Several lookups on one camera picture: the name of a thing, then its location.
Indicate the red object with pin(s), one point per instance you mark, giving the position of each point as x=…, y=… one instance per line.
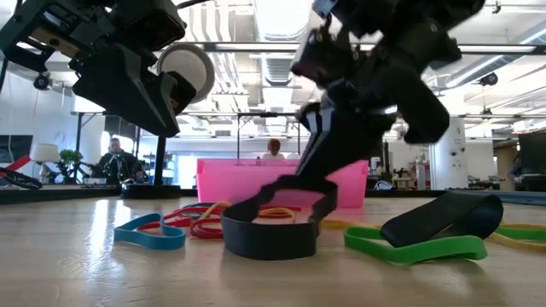
x=19, y=163

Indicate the black wide rubber band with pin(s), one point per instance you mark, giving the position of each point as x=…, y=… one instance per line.
x=268, y=241
x=448, y=217

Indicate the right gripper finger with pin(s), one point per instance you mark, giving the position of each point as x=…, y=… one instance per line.
x=350, y=136
x=313, y=128

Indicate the black aluminium table frame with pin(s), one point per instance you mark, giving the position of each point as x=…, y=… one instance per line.
x=64, y=194

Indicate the small red rubber band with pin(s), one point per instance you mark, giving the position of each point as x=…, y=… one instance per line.
x=205, y=232

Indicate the white shade table lamp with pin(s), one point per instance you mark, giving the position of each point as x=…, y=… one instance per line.
x=44, y=152

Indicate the green wide rubber band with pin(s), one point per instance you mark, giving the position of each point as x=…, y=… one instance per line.
x=409, y=255

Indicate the silver ventilation duct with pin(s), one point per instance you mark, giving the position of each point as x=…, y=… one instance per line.
x=277, y=68

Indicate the person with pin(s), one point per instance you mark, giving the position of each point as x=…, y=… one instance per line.
x=273, y=147
x=117, y=164

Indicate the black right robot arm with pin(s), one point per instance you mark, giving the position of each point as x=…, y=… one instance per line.
x=426, y=10

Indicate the blue wide rubber band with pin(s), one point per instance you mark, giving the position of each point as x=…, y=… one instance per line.
x=149, y=241

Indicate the black distant rig frame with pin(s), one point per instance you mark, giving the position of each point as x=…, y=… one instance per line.
x=268, y=114

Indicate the pink translucent plastic bin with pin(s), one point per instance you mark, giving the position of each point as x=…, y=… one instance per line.
x=239, y=179

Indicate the black desk lamp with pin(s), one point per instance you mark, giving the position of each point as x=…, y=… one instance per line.
x=192, y=64

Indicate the black monitor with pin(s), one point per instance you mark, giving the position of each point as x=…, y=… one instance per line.
x=533, y=153
x=15, y=147

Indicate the black ceiling spotlight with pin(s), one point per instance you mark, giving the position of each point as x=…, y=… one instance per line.
x=42, y=82
x=489, y=79

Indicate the green potted plant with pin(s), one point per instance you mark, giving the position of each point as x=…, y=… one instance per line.
x=70, y=157

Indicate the black distant table frame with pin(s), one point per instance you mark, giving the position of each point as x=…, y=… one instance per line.
x=79, y=128

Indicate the white round column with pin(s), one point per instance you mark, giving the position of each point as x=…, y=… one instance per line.
x=448, y=162

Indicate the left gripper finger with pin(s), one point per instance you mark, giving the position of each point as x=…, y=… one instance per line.
x=182, y=91
x=128, y=94

